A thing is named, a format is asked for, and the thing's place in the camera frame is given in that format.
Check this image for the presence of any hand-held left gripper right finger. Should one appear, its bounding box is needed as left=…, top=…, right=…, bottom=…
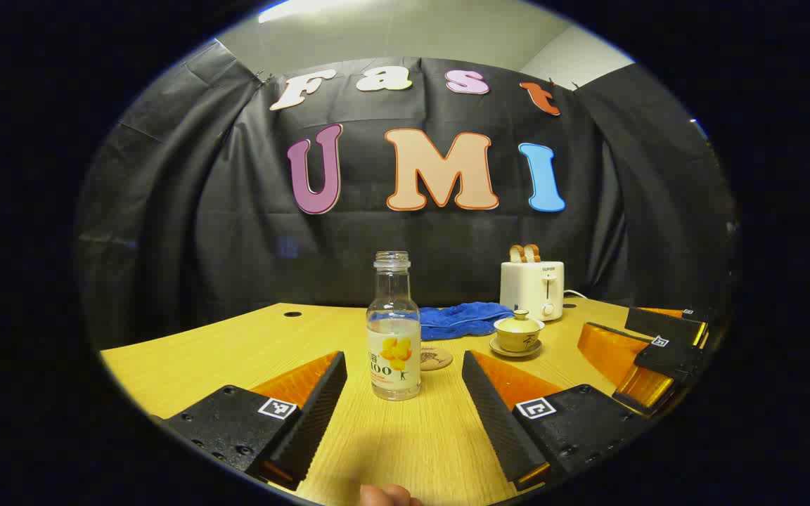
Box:
left=461, top=350, right=652, bottom=491

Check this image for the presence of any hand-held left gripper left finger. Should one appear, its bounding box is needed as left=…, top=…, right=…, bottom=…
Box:
left=155, top=350, right=348, bottom=491

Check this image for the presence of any round cork coaster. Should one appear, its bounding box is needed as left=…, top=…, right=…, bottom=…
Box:
left=419, top=344, right=454, bottom=372

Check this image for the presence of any cream ceramic teacup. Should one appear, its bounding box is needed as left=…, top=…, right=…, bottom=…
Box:
left=494, top=320, right=546, bottom=353

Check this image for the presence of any cream teacup lid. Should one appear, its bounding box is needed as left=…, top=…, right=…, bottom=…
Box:
left=495, top=309, right=545, bottom=334

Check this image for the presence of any clear water bottle yellow label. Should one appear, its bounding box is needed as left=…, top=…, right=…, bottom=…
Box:
left=366, top=251, right=423, bottom=401

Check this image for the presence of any cream ceramic saucer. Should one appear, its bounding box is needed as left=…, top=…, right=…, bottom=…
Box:
left=489, top=337, right=544, bottom=358

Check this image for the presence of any blue towel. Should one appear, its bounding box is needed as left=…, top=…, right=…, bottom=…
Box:
left=419, top=302, right=516, bottom=342

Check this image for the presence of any white toaster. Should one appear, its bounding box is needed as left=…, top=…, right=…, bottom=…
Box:
left=500, top=261, right=565, bottom=322

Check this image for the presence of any black backdrop cloth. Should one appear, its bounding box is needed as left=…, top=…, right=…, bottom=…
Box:
left=75, top=39, right=740, bottom=352

